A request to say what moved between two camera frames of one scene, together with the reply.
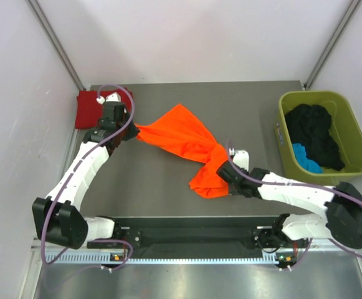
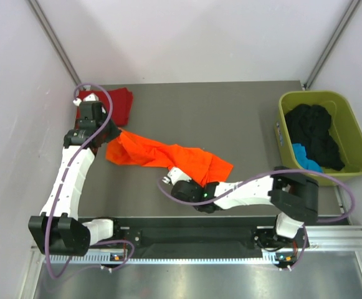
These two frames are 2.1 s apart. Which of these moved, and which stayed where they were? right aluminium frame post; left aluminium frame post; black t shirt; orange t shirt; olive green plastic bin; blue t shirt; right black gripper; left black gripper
Moved: orange t shirt; right black gripper; left black gripper
Stayed: left aluminium frame post; olive green plastic bin; black t shirt; blue t shirt; right aluminium frame post
